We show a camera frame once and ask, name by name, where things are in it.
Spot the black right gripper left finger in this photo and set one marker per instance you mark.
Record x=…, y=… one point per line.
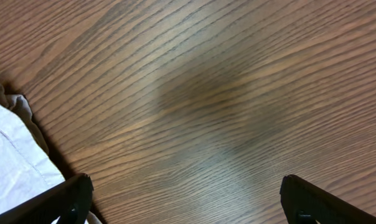
x=68, y=202

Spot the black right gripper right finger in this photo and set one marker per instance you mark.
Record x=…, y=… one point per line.
x=303, y=202

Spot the beige khaki shorts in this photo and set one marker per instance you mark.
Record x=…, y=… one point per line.
x=26, y=170

